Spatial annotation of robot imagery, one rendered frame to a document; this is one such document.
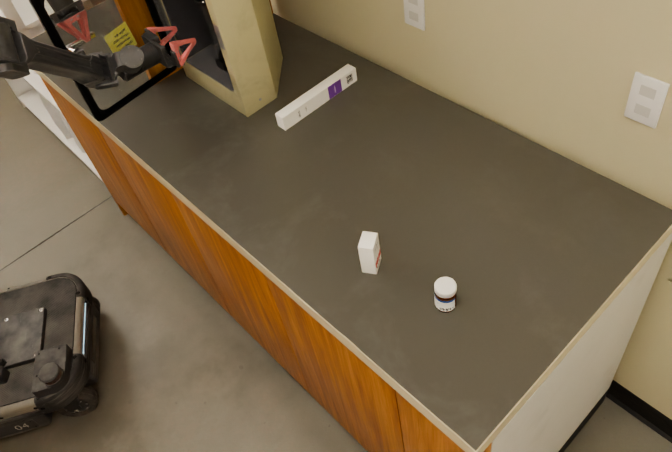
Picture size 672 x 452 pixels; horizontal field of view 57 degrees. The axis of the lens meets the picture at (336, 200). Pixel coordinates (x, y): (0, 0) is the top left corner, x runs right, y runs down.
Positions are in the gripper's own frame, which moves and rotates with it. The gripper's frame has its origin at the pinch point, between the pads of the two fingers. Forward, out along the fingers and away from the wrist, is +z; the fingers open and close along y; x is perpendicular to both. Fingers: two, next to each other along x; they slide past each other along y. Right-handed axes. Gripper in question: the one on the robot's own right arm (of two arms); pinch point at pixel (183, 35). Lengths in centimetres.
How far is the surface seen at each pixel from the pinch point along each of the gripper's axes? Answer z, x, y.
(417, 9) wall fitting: 47, 2, -41
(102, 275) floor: -51, 116, 62
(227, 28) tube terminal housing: 6.0, -4.2, -14.4
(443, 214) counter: 12, 25, -79
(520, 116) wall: 48, 22, -74
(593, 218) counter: 33, 25, -104
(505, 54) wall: 48, 6, -68
